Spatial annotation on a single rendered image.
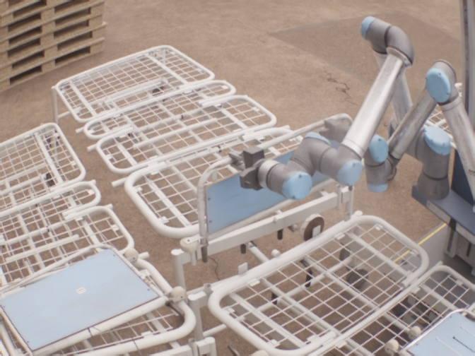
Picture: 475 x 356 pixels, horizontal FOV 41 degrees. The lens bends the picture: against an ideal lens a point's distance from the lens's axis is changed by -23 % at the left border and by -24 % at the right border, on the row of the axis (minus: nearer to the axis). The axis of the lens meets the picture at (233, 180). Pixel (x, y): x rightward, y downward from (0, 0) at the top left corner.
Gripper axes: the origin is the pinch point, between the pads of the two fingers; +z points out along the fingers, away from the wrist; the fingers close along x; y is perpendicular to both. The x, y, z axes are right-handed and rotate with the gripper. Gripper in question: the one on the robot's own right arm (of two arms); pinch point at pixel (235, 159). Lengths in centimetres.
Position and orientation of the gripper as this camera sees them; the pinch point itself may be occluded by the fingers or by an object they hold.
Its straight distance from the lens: 270.4
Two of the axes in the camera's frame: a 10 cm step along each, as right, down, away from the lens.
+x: -1.3, -9.0, -4.1
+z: -5.8, -2.7, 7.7
